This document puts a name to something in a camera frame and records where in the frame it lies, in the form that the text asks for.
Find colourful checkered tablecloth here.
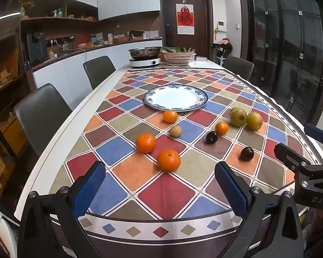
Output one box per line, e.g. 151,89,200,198
50,68,322,250

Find white induction cooker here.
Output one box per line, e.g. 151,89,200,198
129,57,162,68

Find red wall poster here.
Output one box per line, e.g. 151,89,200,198
177,3,195,35

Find wooden wall shelf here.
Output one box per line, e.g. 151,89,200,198
21,0,99,33

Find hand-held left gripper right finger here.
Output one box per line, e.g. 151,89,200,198
214,161,304,258

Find green leafy vegetables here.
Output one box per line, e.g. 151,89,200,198
163,46,194,54

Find white plastic bag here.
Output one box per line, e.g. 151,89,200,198
0,201,17,258

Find grey dining chair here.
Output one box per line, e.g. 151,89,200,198
223,56,255,81
13,83,73,158
83,56,117,90

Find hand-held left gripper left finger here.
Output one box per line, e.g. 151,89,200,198
17,161,107,258

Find white kitchen counter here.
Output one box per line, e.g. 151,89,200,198
32,39,163,89

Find dark brown door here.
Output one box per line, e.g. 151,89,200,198
159,0,213,60

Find green pear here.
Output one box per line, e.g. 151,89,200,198
230,107,248,127
246,112,263,131

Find blue rimmed white plate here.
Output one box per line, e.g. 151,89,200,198
144,84,208,112

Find coat stand with bags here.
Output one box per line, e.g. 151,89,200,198
211,38,233,60

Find orange mandarin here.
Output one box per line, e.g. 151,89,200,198
163,110,178,123
136,133,157,153
157,150,181,172
215,122,229,135

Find dark sliding glass door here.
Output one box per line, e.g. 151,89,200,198
238,0,323,129

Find steel pan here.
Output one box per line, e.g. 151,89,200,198
128,47,162,60

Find black coffee machine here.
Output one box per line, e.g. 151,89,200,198
25,29,48,65

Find woven basket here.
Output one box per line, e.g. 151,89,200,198
161,51,196,65

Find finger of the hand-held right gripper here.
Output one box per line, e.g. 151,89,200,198
274,143,323,192
305,124,323,146

